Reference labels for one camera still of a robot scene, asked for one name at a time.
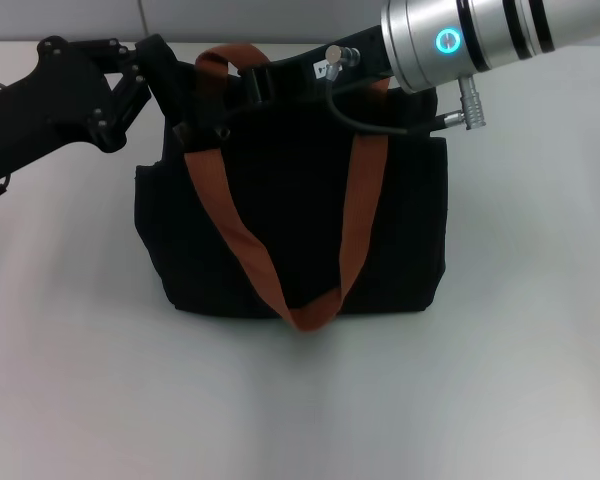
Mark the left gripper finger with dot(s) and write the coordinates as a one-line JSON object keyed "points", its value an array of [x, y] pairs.
{"points": [[155, 55], [122, 112]]}

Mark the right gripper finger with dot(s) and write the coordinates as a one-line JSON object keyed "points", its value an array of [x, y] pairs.
{"points": [[247, 85], [210, 135]]}

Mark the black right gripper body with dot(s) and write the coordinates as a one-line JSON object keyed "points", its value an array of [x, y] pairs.
{"points": [[290, 75]]}

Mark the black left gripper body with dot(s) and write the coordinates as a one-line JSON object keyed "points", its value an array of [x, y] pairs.
{"points": [[35, 110]]}

